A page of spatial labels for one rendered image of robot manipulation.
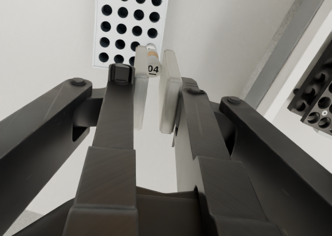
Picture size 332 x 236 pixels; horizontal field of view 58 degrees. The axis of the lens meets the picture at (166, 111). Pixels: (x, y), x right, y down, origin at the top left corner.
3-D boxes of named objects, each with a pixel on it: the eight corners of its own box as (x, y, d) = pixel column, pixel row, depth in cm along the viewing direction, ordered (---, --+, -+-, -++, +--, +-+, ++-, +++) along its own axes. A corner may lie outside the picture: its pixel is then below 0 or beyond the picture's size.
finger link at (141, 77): (142, 132, 16) (127, 130, 15) (142, 86, 22) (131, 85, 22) (149, 76, 14) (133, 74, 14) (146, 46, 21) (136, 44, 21)
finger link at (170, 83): (167, 79, 14) (183, 81, 14) (164, 48, 21) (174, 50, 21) (159, 133, 16) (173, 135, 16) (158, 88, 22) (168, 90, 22)
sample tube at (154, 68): (157, 63, 25) (160, 79, 21) (143, 61, 25) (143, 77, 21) (159, 48, 25) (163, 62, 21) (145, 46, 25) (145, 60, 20)
